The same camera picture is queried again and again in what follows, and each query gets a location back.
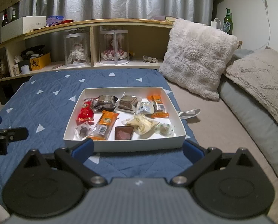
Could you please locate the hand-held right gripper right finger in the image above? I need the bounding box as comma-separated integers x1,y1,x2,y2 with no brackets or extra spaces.
170,139,260,188

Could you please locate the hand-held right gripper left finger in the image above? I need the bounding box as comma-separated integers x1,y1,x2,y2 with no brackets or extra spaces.
18,138,108,188

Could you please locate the small clear chocolate packet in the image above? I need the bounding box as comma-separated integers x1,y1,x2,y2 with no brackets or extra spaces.
74,124,93,139

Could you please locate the orange snack bar packet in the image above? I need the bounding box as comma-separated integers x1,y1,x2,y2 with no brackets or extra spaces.
87,110,120,141
148,94,170,119

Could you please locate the green round candy packet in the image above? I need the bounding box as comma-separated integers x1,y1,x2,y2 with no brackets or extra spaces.
156,122,176,136

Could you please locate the red snack bar packet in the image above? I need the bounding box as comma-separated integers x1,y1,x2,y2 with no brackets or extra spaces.
75,97,95,126

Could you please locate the brown square packet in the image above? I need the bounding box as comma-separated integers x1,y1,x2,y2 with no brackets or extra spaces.
114,125,134,141

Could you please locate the dark brownie clear packet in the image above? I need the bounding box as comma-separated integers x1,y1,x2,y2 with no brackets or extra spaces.
92,94,119,113

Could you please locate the white tray box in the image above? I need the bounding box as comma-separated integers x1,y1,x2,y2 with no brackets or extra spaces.
63,87,186,153

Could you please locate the cream yellow snack packet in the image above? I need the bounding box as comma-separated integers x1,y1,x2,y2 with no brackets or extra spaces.
121,114,161,135

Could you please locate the light brownie clear packet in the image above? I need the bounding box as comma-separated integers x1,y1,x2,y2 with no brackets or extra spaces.
117,93,139,112

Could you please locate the silver white packet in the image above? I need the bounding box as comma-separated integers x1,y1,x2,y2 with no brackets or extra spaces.
136,100,155,115

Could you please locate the beige bed sheet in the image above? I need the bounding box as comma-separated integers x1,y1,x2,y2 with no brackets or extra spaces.
164,77,278,224

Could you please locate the clear plastic wrapper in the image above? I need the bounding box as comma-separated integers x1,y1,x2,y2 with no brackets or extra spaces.
177,108,201,120

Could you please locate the blue quilted blanket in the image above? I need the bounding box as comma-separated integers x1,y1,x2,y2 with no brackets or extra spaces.
0,69,200,206

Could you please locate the teddy bear picture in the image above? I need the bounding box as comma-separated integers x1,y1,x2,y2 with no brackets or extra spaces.
0,55,10,80

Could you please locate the grey long cushion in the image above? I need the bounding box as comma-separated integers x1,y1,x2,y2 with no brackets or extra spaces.
217,49,278,182

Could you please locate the yellow box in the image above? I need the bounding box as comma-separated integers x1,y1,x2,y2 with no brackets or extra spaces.
29,52,51,71

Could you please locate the white fluffy pillow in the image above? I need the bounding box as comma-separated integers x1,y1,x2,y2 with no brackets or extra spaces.
159,18,239,102

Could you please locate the white dress doll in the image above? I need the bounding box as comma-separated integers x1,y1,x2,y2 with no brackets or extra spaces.
68,40,87,63

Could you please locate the white cardboard box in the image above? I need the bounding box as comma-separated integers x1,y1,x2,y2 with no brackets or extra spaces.
1,16,47,36

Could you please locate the dark glass bottle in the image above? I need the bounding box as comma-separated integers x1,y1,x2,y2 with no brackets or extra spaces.
1,9,10,27

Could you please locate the small grey figurine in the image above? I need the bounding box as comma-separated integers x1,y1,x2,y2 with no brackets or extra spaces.
142,55,158,63

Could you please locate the beige knit pillow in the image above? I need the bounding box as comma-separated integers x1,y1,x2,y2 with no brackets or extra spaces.
224,48,278,134

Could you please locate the pink dress doll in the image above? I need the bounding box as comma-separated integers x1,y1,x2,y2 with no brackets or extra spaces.
101,34,128,61

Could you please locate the clear display case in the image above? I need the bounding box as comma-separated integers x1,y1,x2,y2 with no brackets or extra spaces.
99,29,130,66
64,31,92,68

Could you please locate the purple plastic bag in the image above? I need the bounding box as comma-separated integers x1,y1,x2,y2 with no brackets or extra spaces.
46,15,66,26

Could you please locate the wooden shelf unit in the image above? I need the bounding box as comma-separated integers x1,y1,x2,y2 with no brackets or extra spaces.
0,18,177,106

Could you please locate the grey curtain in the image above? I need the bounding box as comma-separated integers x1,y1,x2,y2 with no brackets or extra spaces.
0,0,223,49

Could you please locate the white cable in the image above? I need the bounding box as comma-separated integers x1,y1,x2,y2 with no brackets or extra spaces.
261,0,273,49

